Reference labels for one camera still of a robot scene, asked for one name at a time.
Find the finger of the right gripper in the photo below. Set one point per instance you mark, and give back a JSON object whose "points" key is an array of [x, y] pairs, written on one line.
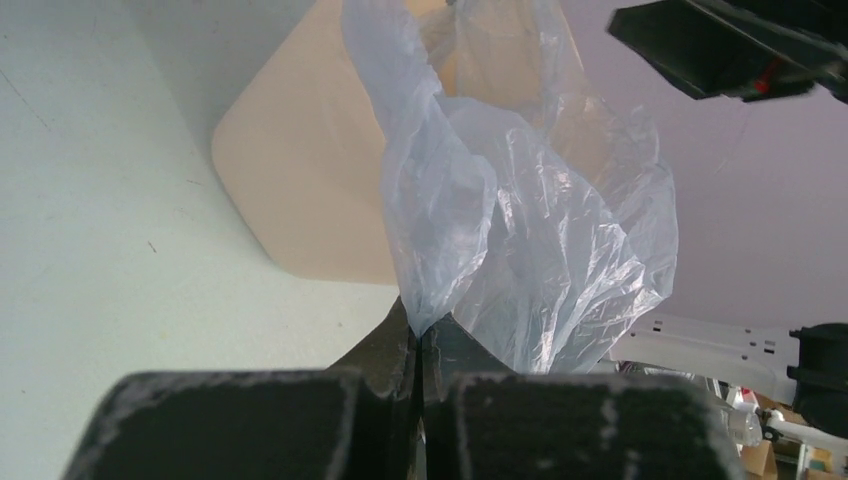
{"points": [[750, 50]]}

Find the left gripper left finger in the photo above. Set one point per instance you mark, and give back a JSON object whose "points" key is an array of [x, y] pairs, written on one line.
{"points": [[355, 419]]}

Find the beige trash bin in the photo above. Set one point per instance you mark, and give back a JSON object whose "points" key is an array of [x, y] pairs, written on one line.
{"points": [[299, 152]]}

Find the blue plastic trash bag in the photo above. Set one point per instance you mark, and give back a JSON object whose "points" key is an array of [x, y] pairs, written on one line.
{"points": [[514, 199]]}

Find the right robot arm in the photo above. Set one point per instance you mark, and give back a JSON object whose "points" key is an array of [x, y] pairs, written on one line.
{"points": [[805, 368]]}

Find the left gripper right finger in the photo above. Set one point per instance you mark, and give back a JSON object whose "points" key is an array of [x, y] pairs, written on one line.
{"points": [[482, 420]]}

